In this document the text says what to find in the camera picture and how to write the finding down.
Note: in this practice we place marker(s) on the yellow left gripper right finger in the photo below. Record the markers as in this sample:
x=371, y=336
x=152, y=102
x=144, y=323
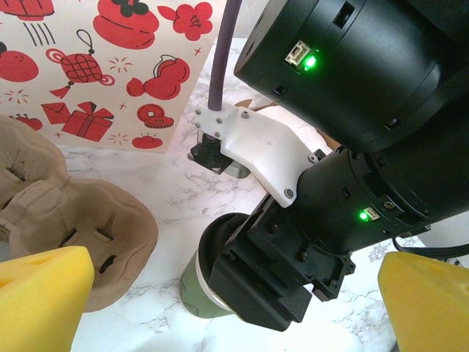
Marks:
x=428, y=308

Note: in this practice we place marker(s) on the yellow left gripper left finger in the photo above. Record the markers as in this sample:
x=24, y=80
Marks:
x=40, y=300

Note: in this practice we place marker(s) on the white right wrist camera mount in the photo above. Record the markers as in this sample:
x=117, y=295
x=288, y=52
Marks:
x=264, y=154

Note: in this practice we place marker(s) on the red printed paper gift bag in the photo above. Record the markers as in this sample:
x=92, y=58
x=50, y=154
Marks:
x=110, y=91

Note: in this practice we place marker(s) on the brown pulp cup carrier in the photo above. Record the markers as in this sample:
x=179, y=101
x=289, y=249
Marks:
x=44, y=205

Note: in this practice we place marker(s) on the green paper coffee cup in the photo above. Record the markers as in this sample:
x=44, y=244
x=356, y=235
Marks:
x=190, y=289

